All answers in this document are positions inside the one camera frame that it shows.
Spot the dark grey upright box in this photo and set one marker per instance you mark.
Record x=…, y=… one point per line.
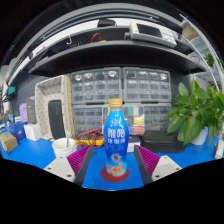
x=31, y=110

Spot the teal object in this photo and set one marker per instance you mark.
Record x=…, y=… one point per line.
x=12, y=91

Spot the black wall shelf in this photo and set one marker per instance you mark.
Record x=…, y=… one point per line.
x=113, y=55

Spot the white shelf unit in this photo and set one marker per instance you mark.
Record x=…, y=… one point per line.
x=206, y=50

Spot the clear box of coloured parts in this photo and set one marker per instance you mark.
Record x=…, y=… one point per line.
x=136, y=120

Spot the small white box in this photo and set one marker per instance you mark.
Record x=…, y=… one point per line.
x=32, y=132

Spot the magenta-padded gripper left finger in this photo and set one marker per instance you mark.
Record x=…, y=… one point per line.
x=60, y=166

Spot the grey drawer cabinet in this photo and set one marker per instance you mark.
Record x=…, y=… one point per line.
x=88, y=118
x=146, y=85
x=96, y=86
x=157, y=116

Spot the black rectangular speaker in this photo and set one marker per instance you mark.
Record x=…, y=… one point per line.
x=56, y=120

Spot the blue drink bottle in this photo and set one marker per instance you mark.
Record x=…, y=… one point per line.
x=116, y=140

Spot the blue box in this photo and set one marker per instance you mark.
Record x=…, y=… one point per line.
x=17, y=130

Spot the flat round red coaster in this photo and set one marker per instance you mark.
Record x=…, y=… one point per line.
x=115, y=178

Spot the yellow multimeter with red leads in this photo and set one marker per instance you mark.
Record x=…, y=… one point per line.
x=87, y=140

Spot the white power adapter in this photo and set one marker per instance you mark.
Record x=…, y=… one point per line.
x=219, y=150

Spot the brown cardboard box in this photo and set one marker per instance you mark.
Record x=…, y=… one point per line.
x=8, y=142

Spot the plain black case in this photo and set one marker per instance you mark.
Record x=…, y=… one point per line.
x=161, y=141

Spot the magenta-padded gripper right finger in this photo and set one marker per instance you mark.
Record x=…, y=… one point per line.
x=165, y=166

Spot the purple bag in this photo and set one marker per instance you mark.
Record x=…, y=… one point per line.
x=23, y=113

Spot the grey oscilloscope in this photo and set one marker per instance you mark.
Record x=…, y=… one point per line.
x=150, y=33

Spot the white paper cup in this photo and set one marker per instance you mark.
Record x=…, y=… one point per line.
x=61, y=151

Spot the green potted plant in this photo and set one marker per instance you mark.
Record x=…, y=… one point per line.
x=193, y=116

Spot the stirrer stick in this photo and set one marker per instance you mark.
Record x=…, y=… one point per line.
x=67, y=138

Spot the black lamp head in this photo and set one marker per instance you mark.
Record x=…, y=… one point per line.
x=106, y=22

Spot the black case with white label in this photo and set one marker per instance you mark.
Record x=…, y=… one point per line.
x=133, y=141

